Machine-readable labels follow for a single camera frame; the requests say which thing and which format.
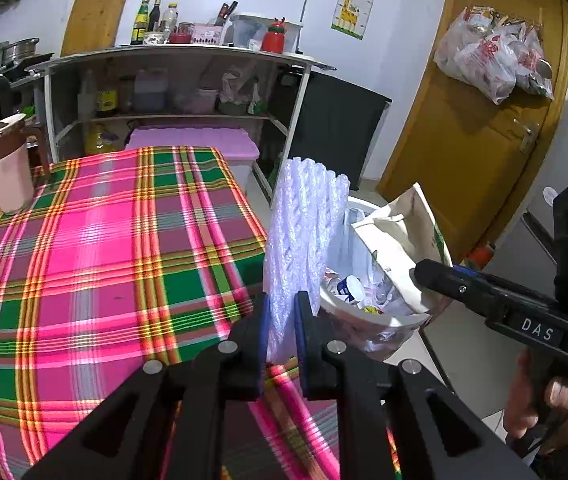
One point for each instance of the person's right forearm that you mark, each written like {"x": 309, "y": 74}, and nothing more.
{"x": 563, "y": 460}

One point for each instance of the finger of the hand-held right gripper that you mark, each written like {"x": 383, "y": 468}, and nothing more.
{"x": 438, "y": 275}
{"x": 473, "y": 274}

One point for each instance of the pink lidded storage box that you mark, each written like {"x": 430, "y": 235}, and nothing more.
{"x": 194, "y": 140}

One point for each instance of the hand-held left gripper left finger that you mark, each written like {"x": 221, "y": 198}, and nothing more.
{"x": 264, "y": 332}

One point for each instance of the white kitchen shelf unit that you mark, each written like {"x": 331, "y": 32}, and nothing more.
{"x": 189, "y": 50}

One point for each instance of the white round trash bin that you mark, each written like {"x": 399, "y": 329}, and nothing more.
{"x": 363, "y": 316}

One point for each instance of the white plastic bottle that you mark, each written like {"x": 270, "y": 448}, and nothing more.
{"x": 86, "y": 100}

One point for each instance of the translucent food container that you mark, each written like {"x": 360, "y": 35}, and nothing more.
{"x": 199, "y": 101}

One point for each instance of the crumpled plastic bag on shelf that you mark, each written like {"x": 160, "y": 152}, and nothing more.
{"x": 236, "y": 87}

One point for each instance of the pink patterned box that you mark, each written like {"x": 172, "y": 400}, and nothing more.
{"x": 207, "y": 35}

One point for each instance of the white wall socket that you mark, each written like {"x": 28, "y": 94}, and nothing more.
{"x": 548, "y": 196}

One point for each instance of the clear plastic storage box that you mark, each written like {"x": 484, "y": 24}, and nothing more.
{"x": 249, "y": 30}

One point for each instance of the red round container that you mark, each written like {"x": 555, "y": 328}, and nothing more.
{"x": 180, "y": 38}

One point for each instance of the knives in holder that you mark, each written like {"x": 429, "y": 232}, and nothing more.
{"x": 225, "y": 14}

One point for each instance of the pink green plaid tablecloth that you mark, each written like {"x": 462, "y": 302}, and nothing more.
{"x": 114, "y": 260}

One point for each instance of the dark sauce bottle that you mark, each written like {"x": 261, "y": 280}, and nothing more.
{"x": 154, "y": 17}

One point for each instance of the hanging plastic bags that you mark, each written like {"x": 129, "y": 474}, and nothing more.
{"x": 488, "y": 60}

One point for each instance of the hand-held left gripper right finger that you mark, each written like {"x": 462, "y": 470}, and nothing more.
{"x": 300, "y": 335}

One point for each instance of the dark liquid plastic jug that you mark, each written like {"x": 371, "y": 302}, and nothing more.
{"x": 151, "y": 92}

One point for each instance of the orange container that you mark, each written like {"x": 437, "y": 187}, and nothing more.
{"x": 483, "y": 255}

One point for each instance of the red bottle with antlers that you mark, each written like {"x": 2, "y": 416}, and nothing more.
{"x": 274, "y": 39}

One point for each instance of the translucent plastic bin liner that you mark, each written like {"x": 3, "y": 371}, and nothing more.
{"x": 358, "y": 255}

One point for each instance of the green glass bottle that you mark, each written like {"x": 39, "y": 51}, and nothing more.
{"x": 139, "y": 27}

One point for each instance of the small white bowl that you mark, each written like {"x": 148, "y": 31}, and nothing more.
{"x": 155, "y": 37}

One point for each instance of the clear plastic bottle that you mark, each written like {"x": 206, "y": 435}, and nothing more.
{"x": 169, "y": 20}

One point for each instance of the pink brown lidded jug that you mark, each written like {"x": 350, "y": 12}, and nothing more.
{"x": 9, "y": 175}

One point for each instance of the person's right hand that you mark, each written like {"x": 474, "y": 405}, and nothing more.
{"x": 518, "y": 405}

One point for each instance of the yellow label oil bottle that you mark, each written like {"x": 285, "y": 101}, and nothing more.
{"x": 106, "y": 102}

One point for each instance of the yellow plastic bottle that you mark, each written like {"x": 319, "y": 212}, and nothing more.
{"x": 98, "y": 141}

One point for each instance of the giraffe wall poster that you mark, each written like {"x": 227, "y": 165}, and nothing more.
{"x": 358, "y": 0}

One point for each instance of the wooden cutting board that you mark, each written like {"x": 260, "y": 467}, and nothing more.
{"x": 96, "y": 15}

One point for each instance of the wooden door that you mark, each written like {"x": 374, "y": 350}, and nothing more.
{"x": 463, "y": 150}

